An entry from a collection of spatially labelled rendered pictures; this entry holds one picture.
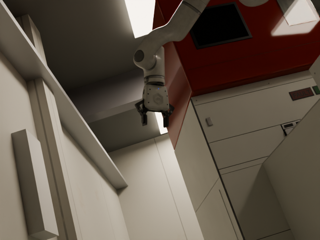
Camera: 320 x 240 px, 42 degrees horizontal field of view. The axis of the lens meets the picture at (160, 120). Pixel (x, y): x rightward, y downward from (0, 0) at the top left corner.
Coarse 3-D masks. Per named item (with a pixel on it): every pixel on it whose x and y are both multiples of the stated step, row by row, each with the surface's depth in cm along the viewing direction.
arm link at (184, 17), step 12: (180, 12) 159; (192, 12) 159; (168, 24) 161; (180, 24) 159; (192, 24) 162; (156, 36) 156; (168, 36) 157; (180, 36) 161; (144, 48) 156; (156, 48) 156; (144, 60) 156
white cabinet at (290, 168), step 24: (312, 120) 138; (288, 144) 158; (312, 144) 141; (264, 168) 184; (288, 168) 162; (312, 168) 145; (288, 192) 167; (312, 192) 148; (288, 216) 172; (312, 216) 152
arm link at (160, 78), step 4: (148, 76) 162; (152, 76) 162; (156, 76) 162; (160, 76) 162; (144, 80) 163; (148, 80) 162; (152, 80) 161; (156, 80) 161; (160, 80) 162; (164, 80) 164; (144, 84) 165; (164, 84) 166
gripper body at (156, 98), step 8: (144, 88) 162; (152, 88) 161; (160, 88) 163; (144, 96) 161; (152, 96) 160; (160, 96) 162; (144, 104) 160; (152, 104) 160; (160, 104) 161; (168, 104) 163
